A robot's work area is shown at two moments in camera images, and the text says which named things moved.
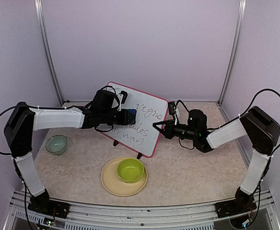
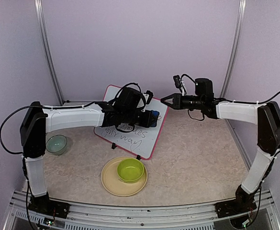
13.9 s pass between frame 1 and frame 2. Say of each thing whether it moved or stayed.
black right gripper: moved
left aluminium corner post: stayed
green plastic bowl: stayed
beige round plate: stayed
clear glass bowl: stayed
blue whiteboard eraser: moved
